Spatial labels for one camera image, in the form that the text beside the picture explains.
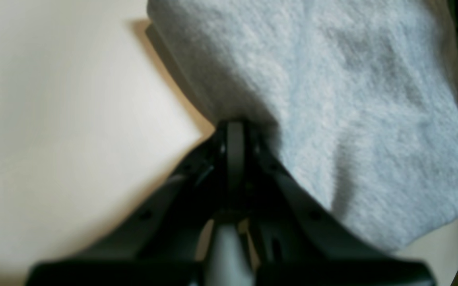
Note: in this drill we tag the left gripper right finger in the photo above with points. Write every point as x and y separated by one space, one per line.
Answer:
297 241

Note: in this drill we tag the grey T-shirt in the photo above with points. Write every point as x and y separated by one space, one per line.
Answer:
360 99

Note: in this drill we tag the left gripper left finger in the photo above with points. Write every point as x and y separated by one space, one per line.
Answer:
156 245

